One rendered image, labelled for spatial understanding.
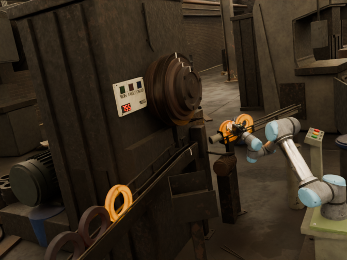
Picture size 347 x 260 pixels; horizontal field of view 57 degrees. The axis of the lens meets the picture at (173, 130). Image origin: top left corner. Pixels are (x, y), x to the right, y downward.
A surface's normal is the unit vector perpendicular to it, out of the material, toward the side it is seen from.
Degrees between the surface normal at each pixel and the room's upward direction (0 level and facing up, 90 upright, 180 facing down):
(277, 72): 90
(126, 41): 90
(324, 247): 90
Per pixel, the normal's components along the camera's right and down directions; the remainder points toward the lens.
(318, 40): -0.68, 0.28
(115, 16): 0.86, 0.00
